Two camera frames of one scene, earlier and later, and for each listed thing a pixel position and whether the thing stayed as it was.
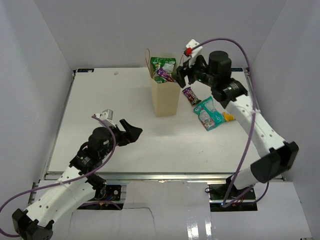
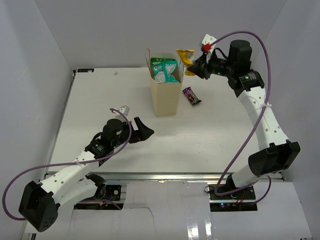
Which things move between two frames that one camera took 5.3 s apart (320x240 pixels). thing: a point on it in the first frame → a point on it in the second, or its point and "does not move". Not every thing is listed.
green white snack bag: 166,64 does not move
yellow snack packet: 228,117 → 187,57
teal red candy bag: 210,117 → 166,72
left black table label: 85,70 does not move
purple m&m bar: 191,96 does not move
